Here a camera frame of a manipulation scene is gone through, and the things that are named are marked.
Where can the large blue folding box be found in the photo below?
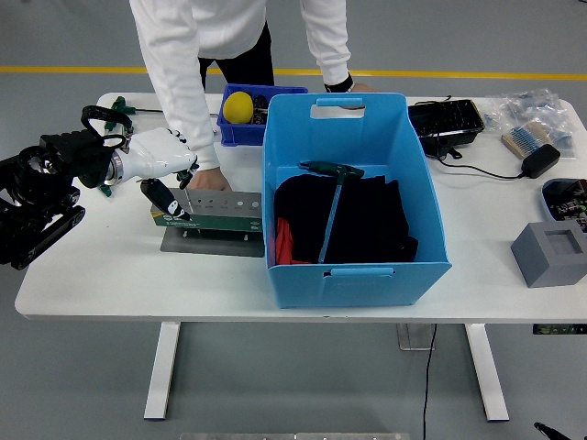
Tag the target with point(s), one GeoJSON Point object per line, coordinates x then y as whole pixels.
{"type": "Point", "coordinates": [348, 137]}

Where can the yellow foam ball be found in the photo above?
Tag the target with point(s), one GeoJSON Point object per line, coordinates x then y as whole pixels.
{"type": "Point", "coordinates": [237, 106]}

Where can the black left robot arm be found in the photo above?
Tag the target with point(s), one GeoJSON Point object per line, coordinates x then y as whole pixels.
{"type": "Point", "coordinates": [36, 220]}

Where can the black plastic tray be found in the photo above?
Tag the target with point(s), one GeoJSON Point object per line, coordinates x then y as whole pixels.
{"type": "Point", "coordinates": [447, 121]}

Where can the dark small parts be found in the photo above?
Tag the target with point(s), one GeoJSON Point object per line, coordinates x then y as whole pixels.
{"type": "Point", "coordinates": [260, 107]}

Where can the grey floor plate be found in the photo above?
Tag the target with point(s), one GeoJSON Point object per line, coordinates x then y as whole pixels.
{"type": "Point", "coordinates": [413, 337]}

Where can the light blue parts bin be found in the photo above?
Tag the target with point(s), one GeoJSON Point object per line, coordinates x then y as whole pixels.
{"type": "Point", "coordinates": [545, 201]}

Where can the person's left hand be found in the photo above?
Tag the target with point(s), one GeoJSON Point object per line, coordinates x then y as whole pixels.
{"type": "Point", "coordinates": [364, 88]}

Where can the person's right hand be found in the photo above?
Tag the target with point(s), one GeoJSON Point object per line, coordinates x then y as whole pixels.
{"type": "Point", "coordinates": [211, 181]}

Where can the white table leg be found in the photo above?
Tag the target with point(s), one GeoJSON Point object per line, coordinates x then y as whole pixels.
{"type": "Point", "coordinates": [161, 371]}
{"type": "Point", "coordinates": [488, 371]}

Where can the black table control panel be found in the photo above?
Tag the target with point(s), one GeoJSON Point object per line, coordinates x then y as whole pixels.
{"type": "Point", "coordinates": [559, 329]}

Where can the clear plastic parts bags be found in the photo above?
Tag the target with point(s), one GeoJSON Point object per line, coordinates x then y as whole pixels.
{"type": "Point", "coordinates": [527, 107]}

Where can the person's left forearm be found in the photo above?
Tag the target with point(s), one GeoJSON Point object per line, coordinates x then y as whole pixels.
{"type": "Point", "coordinates": [330, 50]}

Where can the circuit board parts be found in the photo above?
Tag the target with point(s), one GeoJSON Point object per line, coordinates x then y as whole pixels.
{"type": "Point", "coordinates": [568, 204]}

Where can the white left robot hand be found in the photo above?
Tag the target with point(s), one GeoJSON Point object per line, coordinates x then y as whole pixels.
{"type": "Point", "coordinates": [156, 153]}

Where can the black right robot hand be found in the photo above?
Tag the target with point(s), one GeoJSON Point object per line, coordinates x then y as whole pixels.
{"type": "Point", "coordinates": [548, 433]}

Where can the grey block with square recess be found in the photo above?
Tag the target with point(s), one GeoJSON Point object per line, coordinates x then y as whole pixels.
{"type": "Point", "coordinates": [541, 270]}

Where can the green hex key stand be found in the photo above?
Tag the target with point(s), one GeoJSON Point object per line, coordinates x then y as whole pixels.
{"type": "Point", "coordinates": [215, 224]}

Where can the small dark blue bin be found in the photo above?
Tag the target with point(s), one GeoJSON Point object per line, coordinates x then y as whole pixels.
{"type": "Point", "coordinates": [238, 135]}

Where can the black wristband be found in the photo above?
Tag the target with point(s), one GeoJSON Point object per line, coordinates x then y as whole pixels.
{"type": "Point", "coordinates": [339, 86]}

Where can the person's right forearm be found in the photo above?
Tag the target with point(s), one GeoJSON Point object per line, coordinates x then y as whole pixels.
{"type": "Point", "coordinates": [188, 114]}

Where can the black power adapter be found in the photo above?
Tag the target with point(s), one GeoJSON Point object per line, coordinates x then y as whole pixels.
{"type": "Point", "coordinates": [541, 160]}

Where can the black cloth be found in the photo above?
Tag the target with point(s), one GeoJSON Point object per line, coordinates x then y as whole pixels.
{"type": "Point", "coordinates": [376, 220]}

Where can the red cloth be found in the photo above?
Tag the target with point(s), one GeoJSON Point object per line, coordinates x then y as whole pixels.
{"type": "Point", "coordinates": [284, 243]}

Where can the person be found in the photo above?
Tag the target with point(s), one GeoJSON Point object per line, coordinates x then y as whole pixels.
{"type": "Point", "coordinates": [220, 27]}

